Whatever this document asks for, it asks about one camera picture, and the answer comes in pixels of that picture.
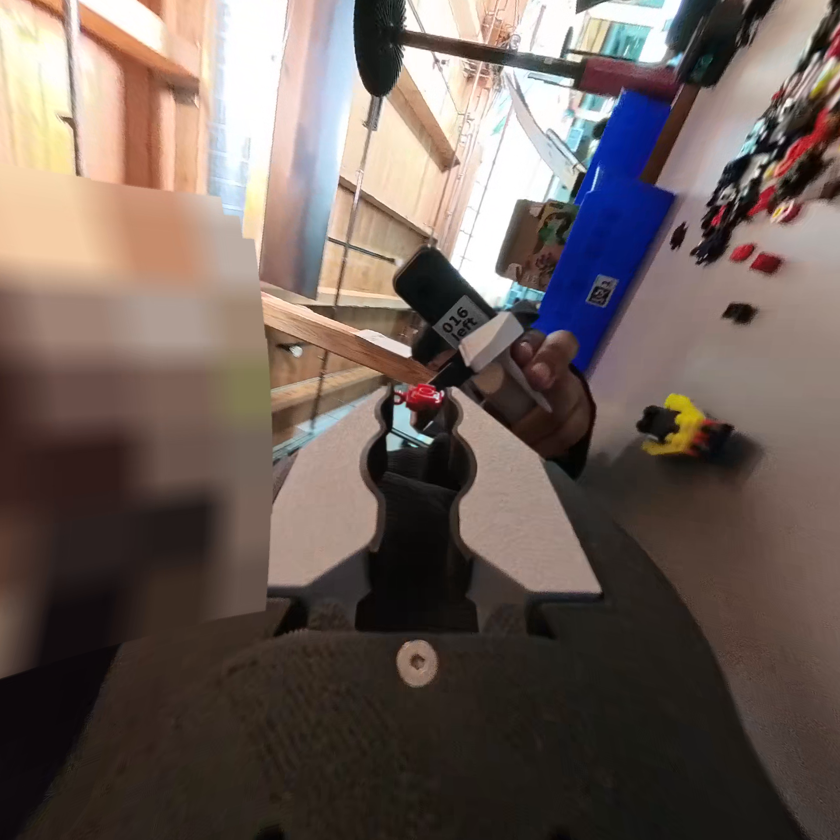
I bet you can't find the black disc on pole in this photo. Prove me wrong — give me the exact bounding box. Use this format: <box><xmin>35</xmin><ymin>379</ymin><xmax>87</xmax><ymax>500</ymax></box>
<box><xmin>353</xmin><ymin>0</ymin><xmax>680</xmax><ymax>99</ymax></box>

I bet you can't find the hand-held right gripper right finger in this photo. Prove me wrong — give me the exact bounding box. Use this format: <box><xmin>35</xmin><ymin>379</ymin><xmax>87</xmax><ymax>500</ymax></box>
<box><xmin>448</xmin><ymin>387</ymin><xmax>603</xmax><ymax>598</ymax></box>

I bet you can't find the person's left hand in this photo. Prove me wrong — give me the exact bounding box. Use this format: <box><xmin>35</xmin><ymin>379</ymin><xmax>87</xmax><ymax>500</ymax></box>
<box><xmin>489</xmin><ymin>330</ymin><xmax>596</xmax><ymax>460</ymax></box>

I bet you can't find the pile of lego pieces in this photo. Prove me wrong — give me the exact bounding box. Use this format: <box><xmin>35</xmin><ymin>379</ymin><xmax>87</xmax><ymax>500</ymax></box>
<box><xmin>689</xmin><ymin>0</ymin><xmax>840</xmax><ymax>266</ymax></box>

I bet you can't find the small red lego clip piece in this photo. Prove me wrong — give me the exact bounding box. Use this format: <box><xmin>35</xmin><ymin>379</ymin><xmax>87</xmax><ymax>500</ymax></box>
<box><xmin>392</xmin><ymin>384</ymin><xmax>447</xmax><ymax>412</ymax></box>

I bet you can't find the person's black sweater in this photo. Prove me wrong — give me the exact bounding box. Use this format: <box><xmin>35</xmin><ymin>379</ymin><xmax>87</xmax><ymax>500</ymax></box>
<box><xmin>0</xmin><ymin>430</ymin><xmax>463</xmax><ymax>840</ymax></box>

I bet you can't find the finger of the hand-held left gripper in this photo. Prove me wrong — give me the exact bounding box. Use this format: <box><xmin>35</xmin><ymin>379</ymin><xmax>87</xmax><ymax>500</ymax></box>
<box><xmin>458</xmin><ymin>312</ymin><xmax>525</xmax><ymax>373</ymax></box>
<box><xmin>428</xmin><ymin>358</ymin><xmax>471</xmax><ymax>396</ymax></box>

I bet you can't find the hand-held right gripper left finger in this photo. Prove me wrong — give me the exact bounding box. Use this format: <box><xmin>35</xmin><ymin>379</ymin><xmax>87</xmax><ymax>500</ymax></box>
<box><xmin>268</xmin><ymin>387</ymin><xmax>395</xmax><ymax>601</ymax></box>

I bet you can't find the blue plastic bin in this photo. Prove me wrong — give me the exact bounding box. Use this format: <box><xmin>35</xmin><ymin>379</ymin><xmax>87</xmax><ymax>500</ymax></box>
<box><xmin>530</xmin><ymin>176</ymin><xmax>677</xmax><ymax>376</ymax></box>
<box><xmin>577</xmin><ymin>88</ymin><xmax>672</xmax><ymax>198</ymax></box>

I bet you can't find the black yellow red lego model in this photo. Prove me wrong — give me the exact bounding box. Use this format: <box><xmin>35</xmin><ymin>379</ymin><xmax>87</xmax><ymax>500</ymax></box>
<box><xmin>638</xmin><ymin>392</ymin><xmax>737</xmax><ymax>458</ymax></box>

